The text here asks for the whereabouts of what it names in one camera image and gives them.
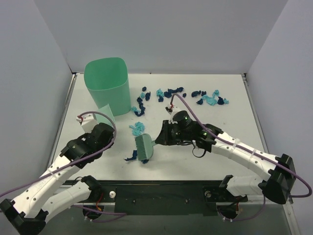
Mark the green hand brush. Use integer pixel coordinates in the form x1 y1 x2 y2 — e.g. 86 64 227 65
134 133 156 161

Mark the light blue paper scrap cluster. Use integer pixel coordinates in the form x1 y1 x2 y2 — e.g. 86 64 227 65
129 122 145 137

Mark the green plastic dustpan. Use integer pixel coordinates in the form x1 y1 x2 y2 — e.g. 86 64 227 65
95 104 115 127

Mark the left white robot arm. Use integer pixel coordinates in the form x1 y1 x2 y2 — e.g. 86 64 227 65
0 123 116 235

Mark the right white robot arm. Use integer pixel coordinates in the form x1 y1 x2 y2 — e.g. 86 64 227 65
155 110 295 205

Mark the green plastic waste bin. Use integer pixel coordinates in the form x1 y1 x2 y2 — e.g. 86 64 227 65
84 57 131 116

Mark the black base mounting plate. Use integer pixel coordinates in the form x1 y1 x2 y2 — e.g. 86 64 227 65
83 180 248 216

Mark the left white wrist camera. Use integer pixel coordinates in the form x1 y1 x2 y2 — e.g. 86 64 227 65
76 114 98 133

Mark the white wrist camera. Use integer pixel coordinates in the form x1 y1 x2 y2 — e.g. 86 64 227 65
76 114 98 133
165 103 181 124

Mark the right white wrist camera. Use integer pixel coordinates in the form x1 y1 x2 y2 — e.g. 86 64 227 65
165 103 181 124

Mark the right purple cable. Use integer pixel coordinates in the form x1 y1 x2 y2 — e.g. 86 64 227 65
170 93 313 223

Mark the purple cable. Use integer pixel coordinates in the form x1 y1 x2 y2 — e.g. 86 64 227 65
0 111 128 223
170 93 313 223

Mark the dark blue paper scrap chain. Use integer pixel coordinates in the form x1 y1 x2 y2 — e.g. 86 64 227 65
133 96 147 118

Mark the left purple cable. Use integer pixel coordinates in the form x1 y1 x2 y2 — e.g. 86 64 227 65
0 111 128 223

